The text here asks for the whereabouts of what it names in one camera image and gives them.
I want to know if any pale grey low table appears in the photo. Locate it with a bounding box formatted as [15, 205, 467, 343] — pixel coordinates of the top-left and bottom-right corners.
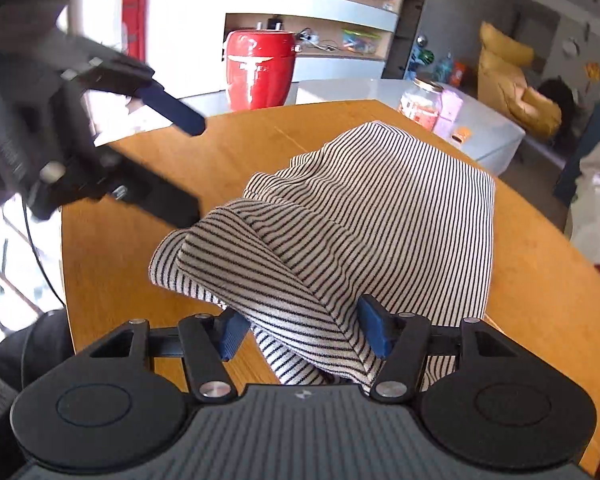
[180, 78, 526, 177]

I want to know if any yellow beanbag chair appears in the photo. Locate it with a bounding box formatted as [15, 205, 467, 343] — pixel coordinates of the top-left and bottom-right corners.
[477, 21, 563, 140]

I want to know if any colourful packet on shelf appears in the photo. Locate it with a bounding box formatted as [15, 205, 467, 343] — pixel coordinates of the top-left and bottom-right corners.
[341, 28, 382, 55]

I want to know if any pink box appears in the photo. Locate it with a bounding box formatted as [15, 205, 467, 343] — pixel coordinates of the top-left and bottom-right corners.
[432, 87, 465, 137]

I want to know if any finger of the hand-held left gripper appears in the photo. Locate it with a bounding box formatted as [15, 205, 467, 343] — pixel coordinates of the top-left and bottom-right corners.
[27, 147, 202, 229]
[62, 52, 207, 137]

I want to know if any blue figurine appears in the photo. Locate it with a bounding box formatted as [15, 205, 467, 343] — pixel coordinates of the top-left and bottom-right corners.
[406, 34, 435, 80]

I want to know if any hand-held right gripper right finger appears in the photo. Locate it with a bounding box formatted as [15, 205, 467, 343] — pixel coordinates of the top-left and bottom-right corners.
[357, 294, 506, 403]

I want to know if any white cloth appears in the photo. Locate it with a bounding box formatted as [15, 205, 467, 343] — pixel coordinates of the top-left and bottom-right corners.
[570, 139, 600, 266]

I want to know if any black cable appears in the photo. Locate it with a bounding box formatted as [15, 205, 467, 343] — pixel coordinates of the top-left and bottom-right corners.
[22, 202, 67, 311]

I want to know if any glass jar with lid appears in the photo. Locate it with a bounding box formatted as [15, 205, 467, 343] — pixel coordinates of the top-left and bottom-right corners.
[398, 76, 446, 133]

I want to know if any white wooden shelf unit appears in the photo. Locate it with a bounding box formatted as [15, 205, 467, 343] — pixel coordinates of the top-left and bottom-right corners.
[222, 0, 413, 83]

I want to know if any blue plastic bottle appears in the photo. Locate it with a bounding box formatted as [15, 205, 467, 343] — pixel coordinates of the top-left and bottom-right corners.
[435, 52, 455, 86]

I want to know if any red barrel container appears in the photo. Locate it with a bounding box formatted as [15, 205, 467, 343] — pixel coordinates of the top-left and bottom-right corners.
[224, 29, 298, 112]

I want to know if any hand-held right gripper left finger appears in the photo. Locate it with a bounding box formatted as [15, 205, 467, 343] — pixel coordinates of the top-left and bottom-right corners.
[75, 308, 253, 403]

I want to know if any dark cloth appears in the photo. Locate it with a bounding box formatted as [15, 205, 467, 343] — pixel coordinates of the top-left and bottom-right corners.
[536, 78, 586, 148]

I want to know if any person's dark clothing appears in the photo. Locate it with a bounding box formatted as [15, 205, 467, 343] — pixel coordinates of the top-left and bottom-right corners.
[0, 309, 76, 480]

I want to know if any black white striped garment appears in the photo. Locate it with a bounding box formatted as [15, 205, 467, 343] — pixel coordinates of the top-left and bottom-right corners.
[149, 121, 497, 397]

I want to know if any red hanging cloth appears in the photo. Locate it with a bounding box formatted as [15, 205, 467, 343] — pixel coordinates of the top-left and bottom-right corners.
[121, 0, 147, 61]

